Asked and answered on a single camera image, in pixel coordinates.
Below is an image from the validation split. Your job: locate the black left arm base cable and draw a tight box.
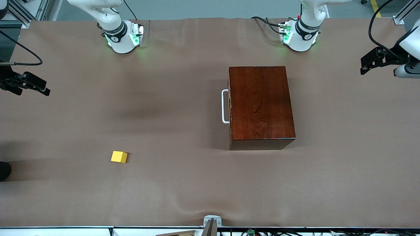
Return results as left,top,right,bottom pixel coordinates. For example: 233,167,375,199
251,16,283,35

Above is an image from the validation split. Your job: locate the aluminium frame profile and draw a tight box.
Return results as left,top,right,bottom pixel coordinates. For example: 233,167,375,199
7,0,50,29
393,0,420,26

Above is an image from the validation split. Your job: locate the yellow cube block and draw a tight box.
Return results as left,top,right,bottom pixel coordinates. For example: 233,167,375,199
111,150,128,164

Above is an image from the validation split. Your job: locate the large table cover sheet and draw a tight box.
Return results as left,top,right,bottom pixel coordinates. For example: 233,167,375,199
0,17,420,228

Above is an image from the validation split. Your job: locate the grey metal corner bracket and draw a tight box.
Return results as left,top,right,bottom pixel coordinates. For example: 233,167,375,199
203,215,222,227

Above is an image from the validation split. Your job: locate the aluminium camera mount post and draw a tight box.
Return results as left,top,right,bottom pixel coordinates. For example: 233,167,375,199
200,218,218,236

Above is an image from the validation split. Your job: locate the dark wooden cabinet door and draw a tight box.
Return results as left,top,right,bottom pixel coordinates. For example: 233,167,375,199
228,67,233,150

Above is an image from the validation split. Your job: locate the black right arm base cable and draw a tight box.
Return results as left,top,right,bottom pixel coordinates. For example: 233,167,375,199
123,0,137,20

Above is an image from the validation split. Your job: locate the dark wooden drawer cabinet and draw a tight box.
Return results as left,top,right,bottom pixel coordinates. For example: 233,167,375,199
228,66,296,151

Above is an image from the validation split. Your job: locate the white metal drawer handle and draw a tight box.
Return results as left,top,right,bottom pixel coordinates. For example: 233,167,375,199
221,89,230,125

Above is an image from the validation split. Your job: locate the black arm base cable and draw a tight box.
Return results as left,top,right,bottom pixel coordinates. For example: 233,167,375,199
251,16,283,35
123,0,137,20

